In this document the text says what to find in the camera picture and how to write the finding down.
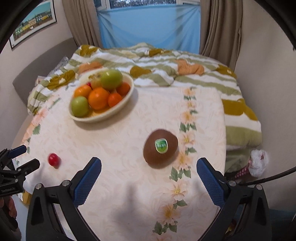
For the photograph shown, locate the floral white tablecloth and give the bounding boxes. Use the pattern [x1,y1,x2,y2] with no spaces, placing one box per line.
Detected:
[15,87,226,240]

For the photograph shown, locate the white fruit bowl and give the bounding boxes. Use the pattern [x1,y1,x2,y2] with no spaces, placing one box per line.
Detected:
[69,68,134,123]

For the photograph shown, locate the blue window cloth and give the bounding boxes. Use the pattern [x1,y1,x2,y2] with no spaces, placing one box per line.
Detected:
[97,4,201,54]

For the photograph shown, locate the large green apple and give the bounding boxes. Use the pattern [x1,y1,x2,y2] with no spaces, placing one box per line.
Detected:
[100,69,123,91]

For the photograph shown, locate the small mandarin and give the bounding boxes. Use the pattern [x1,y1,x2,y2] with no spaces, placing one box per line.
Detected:
[116,82,130,96]
[108,92,122,108]

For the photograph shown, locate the person left hand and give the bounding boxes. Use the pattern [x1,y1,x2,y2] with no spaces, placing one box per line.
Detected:
[0,196,17,219]

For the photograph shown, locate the small mandarin back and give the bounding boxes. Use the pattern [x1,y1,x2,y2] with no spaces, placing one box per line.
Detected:
[116,82,130,96]

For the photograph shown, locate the framed wall picture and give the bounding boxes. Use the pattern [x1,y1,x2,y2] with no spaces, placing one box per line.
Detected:
[9,0,57,49]

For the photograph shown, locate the small green apple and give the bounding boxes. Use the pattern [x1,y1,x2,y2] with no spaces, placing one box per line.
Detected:
[70,96,89,118]

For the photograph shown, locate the beige curtain right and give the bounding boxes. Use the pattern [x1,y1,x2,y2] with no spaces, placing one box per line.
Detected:
[199,0,243,70]

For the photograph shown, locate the striped floral quilt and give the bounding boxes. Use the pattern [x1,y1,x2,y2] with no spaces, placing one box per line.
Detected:
[26,42,263,151]

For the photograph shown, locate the brown kiwi with sticker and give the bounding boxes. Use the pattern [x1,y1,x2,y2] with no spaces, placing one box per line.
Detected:
[143,129,179,166]

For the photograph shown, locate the white plastic bag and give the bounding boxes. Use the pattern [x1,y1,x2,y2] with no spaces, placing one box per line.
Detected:
[248,150,269,178]

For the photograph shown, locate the beige curtain left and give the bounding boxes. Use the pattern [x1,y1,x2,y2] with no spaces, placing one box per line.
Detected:
[62,0,103,48]

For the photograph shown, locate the orange left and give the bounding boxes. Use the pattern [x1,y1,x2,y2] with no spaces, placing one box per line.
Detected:
[74,84,92,98]

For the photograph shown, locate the yellow-brown pear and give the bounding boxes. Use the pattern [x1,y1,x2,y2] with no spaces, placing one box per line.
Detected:
[88,72,101,89]

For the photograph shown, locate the beige curtain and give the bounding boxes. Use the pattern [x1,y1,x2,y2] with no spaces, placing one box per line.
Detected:
[62,0,103,48]
[199,0,243,70]

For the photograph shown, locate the grey headboard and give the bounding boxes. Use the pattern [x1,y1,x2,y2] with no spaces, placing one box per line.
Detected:
[13,38,78,105]

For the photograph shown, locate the large orange front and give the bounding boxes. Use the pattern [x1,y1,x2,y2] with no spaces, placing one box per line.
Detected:
[88,87,110,110]

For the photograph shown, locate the red cherry tomato on table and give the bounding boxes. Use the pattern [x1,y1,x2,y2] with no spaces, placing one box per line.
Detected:
[48,153,61,168]

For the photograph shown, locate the small mandarin front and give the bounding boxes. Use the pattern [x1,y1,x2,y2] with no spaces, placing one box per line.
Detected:
[108,92,122,108]

